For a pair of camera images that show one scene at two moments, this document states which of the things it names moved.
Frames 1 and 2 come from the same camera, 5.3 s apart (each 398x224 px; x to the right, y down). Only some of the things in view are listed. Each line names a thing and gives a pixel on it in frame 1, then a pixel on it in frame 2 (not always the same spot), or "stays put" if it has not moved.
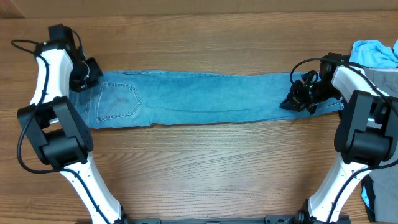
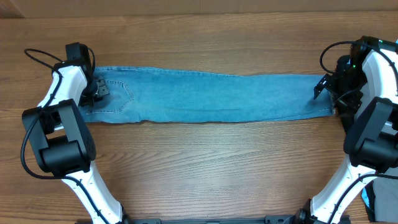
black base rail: (268, 219) stays put
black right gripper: (299, 95) to (325, 85)
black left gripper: (80, 86) to (103, 91)
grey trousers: (384, 180) stays put
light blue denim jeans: (142, 98) stays put
